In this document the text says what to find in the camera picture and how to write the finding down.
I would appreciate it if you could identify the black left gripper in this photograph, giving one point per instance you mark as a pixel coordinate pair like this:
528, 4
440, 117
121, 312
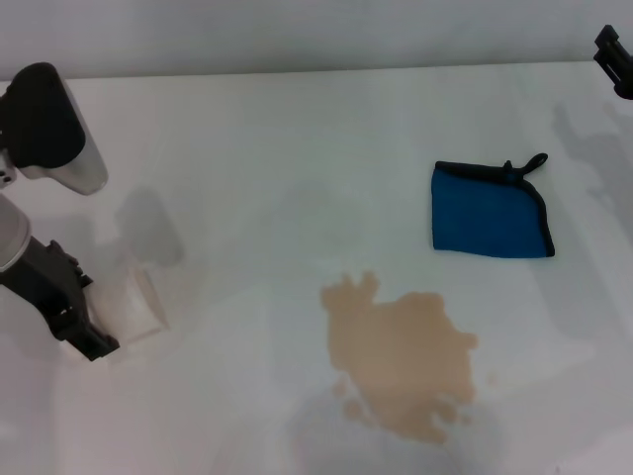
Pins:
34, 277

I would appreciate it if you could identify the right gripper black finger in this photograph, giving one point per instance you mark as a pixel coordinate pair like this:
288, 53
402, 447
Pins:
613, 37
618, 71

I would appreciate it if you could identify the white paper cup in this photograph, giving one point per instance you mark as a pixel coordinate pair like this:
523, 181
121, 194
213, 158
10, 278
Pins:
136, 309

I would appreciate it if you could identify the blue rag with black edge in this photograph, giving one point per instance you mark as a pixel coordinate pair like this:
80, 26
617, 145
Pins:
484, 218

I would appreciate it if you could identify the brown water stain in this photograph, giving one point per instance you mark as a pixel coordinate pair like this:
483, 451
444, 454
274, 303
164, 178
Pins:
400, 346

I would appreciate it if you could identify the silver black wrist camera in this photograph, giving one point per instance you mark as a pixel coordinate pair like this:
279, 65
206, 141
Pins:
44, 123

